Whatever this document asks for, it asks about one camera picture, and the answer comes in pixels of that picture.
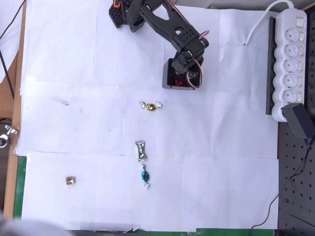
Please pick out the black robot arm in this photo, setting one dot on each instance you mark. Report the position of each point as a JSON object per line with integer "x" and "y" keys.
{"x": 167, "y": 24}

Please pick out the black square bin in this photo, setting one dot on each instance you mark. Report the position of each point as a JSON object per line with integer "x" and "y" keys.
{"x": 164, "y": 78}

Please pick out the gold wrapped candy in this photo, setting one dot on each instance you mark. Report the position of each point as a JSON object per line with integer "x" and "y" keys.
{"x": 151, "y": 107}

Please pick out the white paper sheet cover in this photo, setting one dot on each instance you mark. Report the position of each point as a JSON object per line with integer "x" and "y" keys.
{"x": 147, "y": 135}

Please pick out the green foil candy packet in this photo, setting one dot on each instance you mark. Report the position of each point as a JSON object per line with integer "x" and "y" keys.
{"x": 140, "y": 151}

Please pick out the white power strip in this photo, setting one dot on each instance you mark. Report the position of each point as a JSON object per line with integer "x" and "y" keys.
{"x": 290, "y": 61}

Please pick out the blue wrapped candy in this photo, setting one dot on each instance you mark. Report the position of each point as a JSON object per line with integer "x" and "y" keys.
{"x": 145, "y": 176}

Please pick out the black power adapter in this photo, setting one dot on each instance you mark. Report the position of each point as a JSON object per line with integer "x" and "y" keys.
{"x": 296, "y": 120}

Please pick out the brown wrapped caramel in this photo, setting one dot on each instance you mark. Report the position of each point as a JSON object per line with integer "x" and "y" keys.
{"x": 70, "y": 181}

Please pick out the black pegboard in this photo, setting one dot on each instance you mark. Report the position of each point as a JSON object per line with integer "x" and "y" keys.
{"x": 297, "y": 196}

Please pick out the metal clamp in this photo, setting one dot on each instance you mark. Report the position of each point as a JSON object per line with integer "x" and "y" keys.
{"x": 6, "y": 136}

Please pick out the green cutting mat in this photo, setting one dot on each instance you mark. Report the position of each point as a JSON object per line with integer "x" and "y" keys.
{"x": 19, "y": 186}

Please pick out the blurred grey object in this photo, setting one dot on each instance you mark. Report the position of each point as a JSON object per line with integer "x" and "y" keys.
{"x": 24, "y": 226}

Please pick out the black shelf rail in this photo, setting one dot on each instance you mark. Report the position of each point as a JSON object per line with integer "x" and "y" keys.
{"x": 270, "y": 73}

